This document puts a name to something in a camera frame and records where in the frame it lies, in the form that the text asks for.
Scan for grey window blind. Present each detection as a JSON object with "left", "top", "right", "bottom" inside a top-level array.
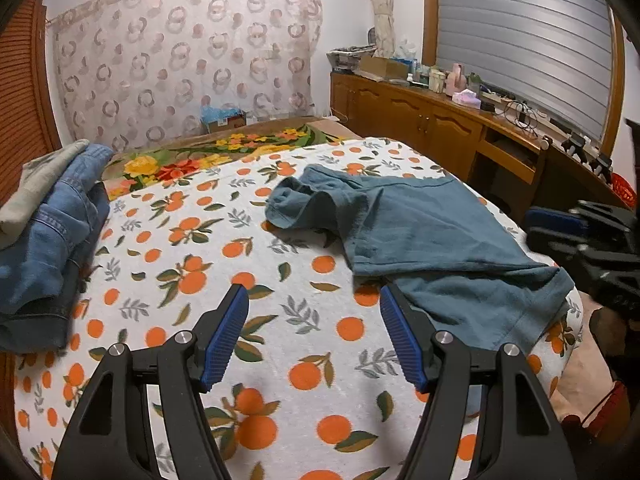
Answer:
[{"left": 435, "top": 0, "right": 617, "bottom": 142}]

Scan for floral blanket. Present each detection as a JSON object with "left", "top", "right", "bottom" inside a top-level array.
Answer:
[{"left": 102, "top": 117, "right": 362, "bottom": 202}]

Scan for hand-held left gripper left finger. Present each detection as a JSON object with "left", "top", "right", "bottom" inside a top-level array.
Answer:
[{"left": 52, "top": 284, "right": 250, "bottom": 480}]

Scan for basket of papers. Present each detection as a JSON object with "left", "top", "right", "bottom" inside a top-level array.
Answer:
[{"left": 327, "top": 45, "right": 377, "bottom": 69}]

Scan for grey cloth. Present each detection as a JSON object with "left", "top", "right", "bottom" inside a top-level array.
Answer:
[{"left": 0, "top": 139, "right": 91, "bottom": 251}]

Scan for teal pants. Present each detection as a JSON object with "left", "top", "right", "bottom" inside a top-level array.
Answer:
[{"left": 265, "top": 163, "right": 576, "bottom": 357}]

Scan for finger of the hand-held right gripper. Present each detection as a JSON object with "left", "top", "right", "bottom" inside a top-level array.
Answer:
[
  {"left": 527, "top": 227, "right": 597, "bottom": 268},
  {"left": 524, "top": 206, "right": 587, "bottom": 235}
]

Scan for orange fruit print blanket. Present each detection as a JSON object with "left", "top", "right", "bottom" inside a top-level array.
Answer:
[{"left": 12, "top": 137, "right": 586, "bottom": 480}]

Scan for red basket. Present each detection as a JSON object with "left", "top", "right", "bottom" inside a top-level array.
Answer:
[{"left": 612, "top": 172, "right": 639, "bottom": 207}]

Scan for ring print curtain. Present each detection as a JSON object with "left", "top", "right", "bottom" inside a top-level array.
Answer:
[{"left": 47, "top": 0, "right": 326, "bottom": 154}]

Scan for louvered wooden door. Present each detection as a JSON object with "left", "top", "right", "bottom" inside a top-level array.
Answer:
[{"left": 0, "top": 0, "right": 64, "bottom": 207}]

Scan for pink bottle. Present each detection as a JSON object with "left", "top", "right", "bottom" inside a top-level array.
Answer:
[{"left": 447, "top": 62, "right": 469, "bottom": 97}]

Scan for open cardboard box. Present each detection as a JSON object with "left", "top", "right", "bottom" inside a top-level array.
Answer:
[{"left": 357, "top": 55, "right": 411, "bottom": 81}]

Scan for pink tissue pack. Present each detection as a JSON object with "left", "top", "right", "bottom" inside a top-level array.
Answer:
[{"left": 452, "top": 88, "right": 483, "bottom": 110}]

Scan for cardboard box with blue bags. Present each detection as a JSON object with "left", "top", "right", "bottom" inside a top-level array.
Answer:
[{"left": 200, "top": 104, "right": 249, "bottom": 134}]

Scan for beige tied curtain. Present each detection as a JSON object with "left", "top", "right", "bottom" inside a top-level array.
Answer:
[{"left": 362, "top": 0, "right": 399, "bottom": 59}]

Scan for blue denim jeans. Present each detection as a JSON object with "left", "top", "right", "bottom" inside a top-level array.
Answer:
[{"left": 0, "top": 143, "right": 114, "bottom": 354}]

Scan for wooden cabinet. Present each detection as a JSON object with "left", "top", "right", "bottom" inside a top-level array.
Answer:
[{"left": 330, "top": 71, "right": 632, "bottom": 222}]

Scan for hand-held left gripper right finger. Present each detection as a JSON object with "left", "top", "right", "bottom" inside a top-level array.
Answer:
[{"left": 380, "top": 283, "right": 579, "bottom": 480}]

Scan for black cables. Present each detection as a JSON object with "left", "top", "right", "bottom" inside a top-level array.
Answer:
[{"left": 499, "top": 99, "right": 540, "bottom": 132}]

